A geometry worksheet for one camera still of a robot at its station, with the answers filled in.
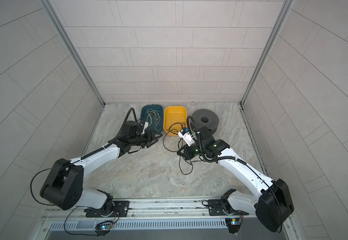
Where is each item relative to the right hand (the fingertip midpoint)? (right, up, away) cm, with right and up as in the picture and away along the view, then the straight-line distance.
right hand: (178, 154), depth 73 cm
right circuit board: (+26, -31, -6) cm, 41 cm away
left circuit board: (-32, -30, -9) cm, 45 cm away
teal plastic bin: (-18, +20, +32) cm, 41 cm away
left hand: (-8, +8, +8) cm, 14 cm away
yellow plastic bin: (-3, +16, +34) cm, 38 cm away
